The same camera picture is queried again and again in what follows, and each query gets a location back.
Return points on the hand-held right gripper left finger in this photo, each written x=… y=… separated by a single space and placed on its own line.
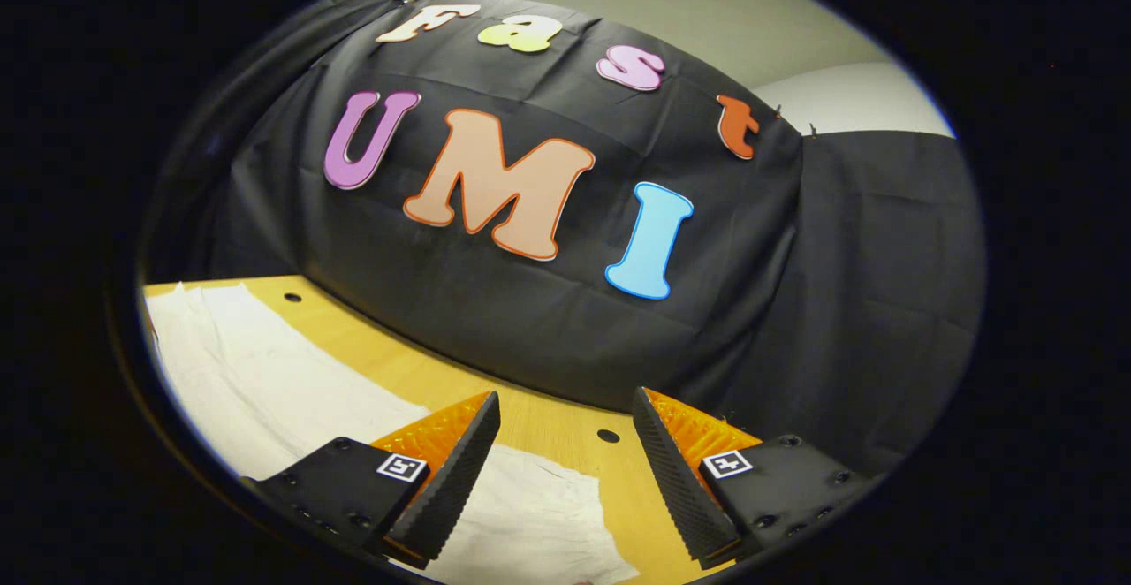
x=455 y=479

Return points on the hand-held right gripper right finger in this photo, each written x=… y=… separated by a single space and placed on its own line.
x=676 y=479

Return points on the white jeans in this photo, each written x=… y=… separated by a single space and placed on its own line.
x=265 y=391

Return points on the black backdrop cloth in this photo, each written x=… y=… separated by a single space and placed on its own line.
x=530 y=320

